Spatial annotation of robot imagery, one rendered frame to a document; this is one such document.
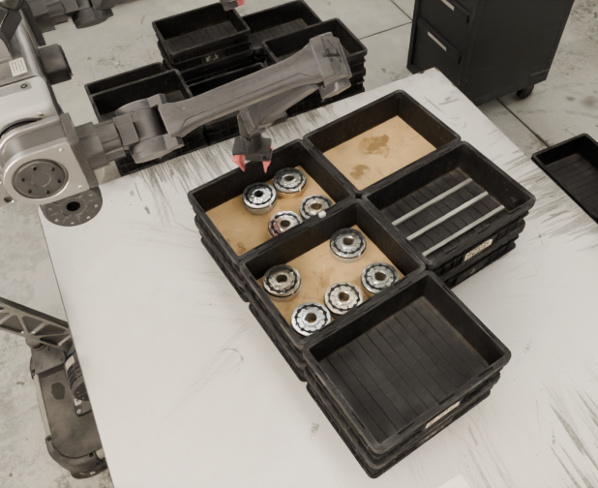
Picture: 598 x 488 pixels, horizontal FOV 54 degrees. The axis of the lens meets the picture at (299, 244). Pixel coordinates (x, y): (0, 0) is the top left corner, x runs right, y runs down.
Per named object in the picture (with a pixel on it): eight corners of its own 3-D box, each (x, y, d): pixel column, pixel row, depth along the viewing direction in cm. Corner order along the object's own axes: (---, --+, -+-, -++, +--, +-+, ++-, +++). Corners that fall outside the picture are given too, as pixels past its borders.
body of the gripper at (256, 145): (236, 140, 167) (232, 121, 161) (272, 142, 166) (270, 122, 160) (232, 157, 163) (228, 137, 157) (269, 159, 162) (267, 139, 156)
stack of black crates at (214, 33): (189, 130, 303) (169, 54, 267) (170, 96, 320) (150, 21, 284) (259, 106, 312) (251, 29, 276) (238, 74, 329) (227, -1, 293)
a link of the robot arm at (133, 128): (103, 120, 106) (114, 149, 107) (158, 103, 109) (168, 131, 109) (106, 130, 115) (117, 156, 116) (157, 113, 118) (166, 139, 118)
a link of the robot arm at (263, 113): (315, 35, 112) (335, 89, 113) (339, 29, 115) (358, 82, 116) (232, 103, 150) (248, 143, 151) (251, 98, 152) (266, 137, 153)
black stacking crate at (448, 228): (423, 291, 162) (429, 267, 153) (357, 223, 177) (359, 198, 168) (526, 226, 174) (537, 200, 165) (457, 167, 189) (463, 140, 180)
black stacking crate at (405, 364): (374, 470, 134) (377, 453, 125) (302, 369, 149) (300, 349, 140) (502, 377, 146) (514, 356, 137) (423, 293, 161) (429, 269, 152)
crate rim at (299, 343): (299, 351, 142) (299, 348, 140) (237, 267, 157) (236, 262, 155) (427, 272, 154) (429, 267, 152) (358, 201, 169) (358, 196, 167)
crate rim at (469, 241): (428, 272, 154) (429, 267, 152) (358, 201, 169) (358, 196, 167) (536, 204, 166) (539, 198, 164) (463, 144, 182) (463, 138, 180)
